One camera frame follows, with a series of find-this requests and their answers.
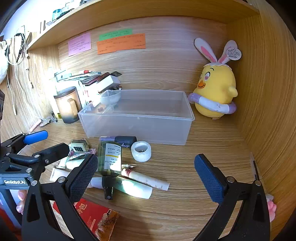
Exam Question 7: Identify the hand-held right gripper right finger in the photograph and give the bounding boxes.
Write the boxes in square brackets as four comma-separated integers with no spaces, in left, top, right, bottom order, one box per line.
[193,153,271,241]

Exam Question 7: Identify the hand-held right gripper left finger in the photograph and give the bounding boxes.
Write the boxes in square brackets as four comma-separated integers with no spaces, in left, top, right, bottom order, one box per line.
[21,153,100,241]

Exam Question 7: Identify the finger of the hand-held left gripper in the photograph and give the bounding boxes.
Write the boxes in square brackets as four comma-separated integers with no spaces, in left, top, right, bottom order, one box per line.
[0,130,49,157]
[6,143,70,183]

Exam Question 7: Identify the red envelope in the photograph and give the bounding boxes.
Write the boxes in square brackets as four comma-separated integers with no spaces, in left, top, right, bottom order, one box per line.
[53,198,120,241]

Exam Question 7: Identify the green spray bottle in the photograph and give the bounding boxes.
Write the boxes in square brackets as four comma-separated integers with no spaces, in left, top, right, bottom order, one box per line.
[97,140,122,200]

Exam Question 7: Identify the pale green tube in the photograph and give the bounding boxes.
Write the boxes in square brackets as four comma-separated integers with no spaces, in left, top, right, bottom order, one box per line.
[89,176,153,200]

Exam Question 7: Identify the white tube red cap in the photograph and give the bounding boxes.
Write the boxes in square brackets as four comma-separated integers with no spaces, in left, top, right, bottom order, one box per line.
[121,168,170,192]

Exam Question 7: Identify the dark purple bottle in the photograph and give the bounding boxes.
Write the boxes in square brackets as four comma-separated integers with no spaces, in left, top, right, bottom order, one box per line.
[99,136,137,149]

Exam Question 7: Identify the white tape roll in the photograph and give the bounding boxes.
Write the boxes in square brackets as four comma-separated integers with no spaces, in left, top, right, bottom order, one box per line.
[131,141,152,162]

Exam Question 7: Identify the clear plastic storage box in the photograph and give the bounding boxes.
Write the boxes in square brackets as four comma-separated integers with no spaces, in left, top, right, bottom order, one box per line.
[77,89,195,146]

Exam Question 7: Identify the person's left hand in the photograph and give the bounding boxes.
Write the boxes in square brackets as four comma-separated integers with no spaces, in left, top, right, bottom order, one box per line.
[16,189,29,215]

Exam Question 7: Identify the eyeglasses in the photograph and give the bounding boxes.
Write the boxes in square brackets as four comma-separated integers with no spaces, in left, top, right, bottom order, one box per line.
[38,117,58,127]

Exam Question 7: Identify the brown lidded mug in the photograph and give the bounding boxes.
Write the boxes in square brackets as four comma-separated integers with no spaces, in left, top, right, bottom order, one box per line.
[54,86,83,124]

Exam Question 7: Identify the pink fluffy item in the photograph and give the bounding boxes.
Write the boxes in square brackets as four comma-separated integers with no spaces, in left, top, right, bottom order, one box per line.
[266,193,277,222]

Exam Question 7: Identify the white fluffy item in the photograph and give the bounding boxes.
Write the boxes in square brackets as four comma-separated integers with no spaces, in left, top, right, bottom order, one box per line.
[0,40,10,81]

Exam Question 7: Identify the glass bowl of stones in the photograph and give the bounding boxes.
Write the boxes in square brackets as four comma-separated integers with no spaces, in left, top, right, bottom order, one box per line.
[100,90,121,106]

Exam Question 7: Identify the white cardboard box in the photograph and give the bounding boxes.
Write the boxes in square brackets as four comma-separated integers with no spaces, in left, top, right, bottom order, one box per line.
[89,75,121,94]

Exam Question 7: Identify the yellow chick plush toy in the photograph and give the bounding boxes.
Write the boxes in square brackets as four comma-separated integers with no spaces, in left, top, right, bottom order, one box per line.
[188,37,242,120]

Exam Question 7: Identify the pink paper note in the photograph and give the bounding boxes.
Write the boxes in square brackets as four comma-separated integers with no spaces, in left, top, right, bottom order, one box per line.
[68,32,92,57]

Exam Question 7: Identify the orange paper note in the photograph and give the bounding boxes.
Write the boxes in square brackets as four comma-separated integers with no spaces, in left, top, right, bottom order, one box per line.
[97,33,146,55]

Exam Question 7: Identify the teal patterned jar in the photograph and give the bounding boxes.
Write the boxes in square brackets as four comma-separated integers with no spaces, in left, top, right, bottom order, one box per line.
[52,6,77,20]

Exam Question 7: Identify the green paper note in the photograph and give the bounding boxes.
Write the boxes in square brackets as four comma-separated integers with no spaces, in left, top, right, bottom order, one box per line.
[99,28,133,40]

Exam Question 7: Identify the wooden shelf board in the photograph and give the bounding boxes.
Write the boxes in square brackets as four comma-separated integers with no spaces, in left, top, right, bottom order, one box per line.
[26,0,262,52]

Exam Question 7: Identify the white cable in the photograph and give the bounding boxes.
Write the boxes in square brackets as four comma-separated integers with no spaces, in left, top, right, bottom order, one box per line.
[5,39,18,115]

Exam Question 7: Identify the black strap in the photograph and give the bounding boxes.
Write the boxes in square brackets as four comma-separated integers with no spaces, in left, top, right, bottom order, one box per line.
[14,32,26,63]

